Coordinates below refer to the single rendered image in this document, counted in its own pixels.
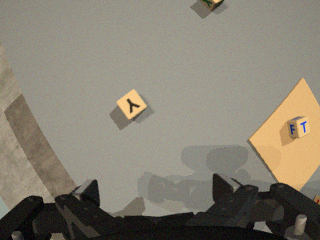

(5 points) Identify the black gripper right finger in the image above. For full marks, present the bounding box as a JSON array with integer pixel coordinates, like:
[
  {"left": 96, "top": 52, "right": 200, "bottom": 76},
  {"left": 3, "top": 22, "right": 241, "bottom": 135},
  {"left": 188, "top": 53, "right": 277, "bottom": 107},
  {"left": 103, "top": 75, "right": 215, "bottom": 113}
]
[{"left": 185, "top": 173, "right": 320, "bottom": 240}]

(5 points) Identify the wooden block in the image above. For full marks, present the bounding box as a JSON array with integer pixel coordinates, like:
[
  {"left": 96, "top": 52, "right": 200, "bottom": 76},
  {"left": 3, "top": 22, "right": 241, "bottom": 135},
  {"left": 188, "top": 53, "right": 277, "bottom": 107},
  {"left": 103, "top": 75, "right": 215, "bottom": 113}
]
[
  {"left": 314, "top": 195, "right": 320, "bottom": 205},
  {"left": 117, "top": 89, "right": 147, "bottom": 120},
  {"left": 200, "top": 0, "right": 224, "bottom": 11},
  {"left": 287, "top": 116, "right": 310, "bottom": 139}
]

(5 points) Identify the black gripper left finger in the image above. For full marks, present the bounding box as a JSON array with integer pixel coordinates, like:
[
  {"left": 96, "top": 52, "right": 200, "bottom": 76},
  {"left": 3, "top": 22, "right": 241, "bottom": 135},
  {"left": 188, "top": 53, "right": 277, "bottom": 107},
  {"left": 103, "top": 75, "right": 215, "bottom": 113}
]
[{"left": 0, "top": 179, "right": 138, "bottom": 240}]

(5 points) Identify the tan flat mat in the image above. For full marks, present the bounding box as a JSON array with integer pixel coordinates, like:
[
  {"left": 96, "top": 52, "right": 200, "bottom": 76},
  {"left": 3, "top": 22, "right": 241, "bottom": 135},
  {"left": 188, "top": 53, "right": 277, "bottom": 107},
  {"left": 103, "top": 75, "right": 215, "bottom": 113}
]
[{"left": 248, "top": 77, "right": 320, "bottom": 191}]

